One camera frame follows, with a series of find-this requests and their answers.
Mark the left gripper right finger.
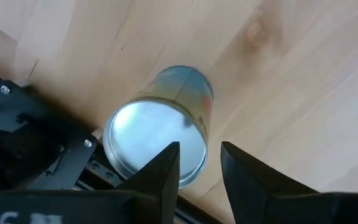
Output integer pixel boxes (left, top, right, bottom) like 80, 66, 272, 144
220, 141, 358, 224

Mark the silver-lid jar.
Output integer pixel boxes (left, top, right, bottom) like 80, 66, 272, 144
101, 64, 215, 190

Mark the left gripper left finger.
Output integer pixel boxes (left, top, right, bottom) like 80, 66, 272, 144
0, 141, 181, 224

